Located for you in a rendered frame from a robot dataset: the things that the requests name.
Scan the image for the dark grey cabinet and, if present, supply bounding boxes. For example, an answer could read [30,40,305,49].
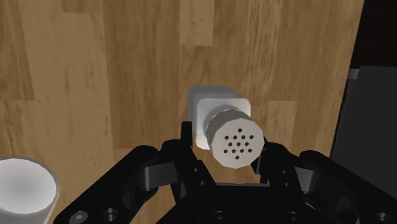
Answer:
[329,66,397,199]

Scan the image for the white salt shaker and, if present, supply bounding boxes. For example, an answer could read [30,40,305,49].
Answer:
[188,85,266,169]

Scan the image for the white cup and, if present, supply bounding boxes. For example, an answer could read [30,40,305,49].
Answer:
[0,156,60,224]

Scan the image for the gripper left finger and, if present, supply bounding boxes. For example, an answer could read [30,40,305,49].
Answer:
[53,120,218,224]

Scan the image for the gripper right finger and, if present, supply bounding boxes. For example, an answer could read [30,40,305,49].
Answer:
[251,141,397,224]

